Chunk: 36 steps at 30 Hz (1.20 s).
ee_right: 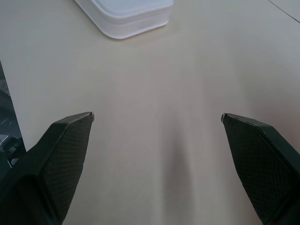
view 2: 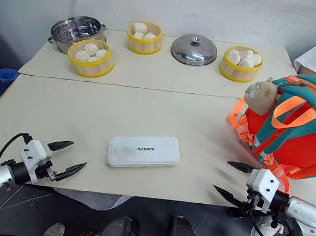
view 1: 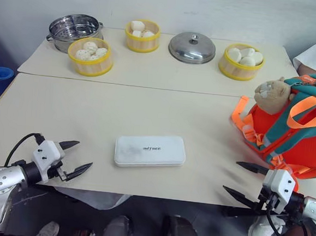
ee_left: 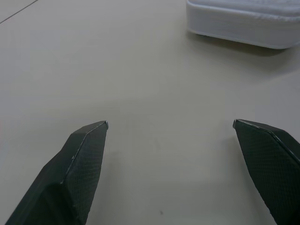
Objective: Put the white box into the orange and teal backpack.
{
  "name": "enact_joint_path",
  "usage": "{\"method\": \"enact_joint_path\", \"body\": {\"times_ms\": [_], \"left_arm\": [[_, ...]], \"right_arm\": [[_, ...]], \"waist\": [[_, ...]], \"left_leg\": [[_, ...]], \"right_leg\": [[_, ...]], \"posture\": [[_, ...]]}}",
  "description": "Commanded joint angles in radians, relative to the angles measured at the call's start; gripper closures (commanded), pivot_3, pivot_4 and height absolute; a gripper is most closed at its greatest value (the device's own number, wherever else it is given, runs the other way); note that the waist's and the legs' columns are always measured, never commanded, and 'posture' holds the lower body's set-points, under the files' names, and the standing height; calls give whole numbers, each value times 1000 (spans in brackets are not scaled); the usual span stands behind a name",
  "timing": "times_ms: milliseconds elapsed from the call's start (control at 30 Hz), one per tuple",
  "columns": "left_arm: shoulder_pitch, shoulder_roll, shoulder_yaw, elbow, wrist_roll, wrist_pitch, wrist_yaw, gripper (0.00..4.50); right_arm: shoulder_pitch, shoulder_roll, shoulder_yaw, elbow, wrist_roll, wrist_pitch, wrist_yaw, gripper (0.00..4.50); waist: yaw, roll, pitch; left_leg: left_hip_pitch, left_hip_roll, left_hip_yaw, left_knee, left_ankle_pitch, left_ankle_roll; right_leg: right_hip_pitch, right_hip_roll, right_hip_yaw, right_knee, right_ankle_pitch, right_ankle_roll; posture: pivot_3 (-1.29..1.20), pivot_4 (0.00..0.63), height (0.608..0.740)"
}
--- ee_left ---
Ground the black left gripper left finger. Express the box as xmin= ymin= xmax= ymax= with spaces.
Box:
xmin=4 ymin=120 xmax=109 ymax=225

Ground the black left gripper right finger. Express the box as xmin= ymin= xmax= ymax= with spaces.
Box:
xmin=232 ymin=119 xmax=300 ymax=225

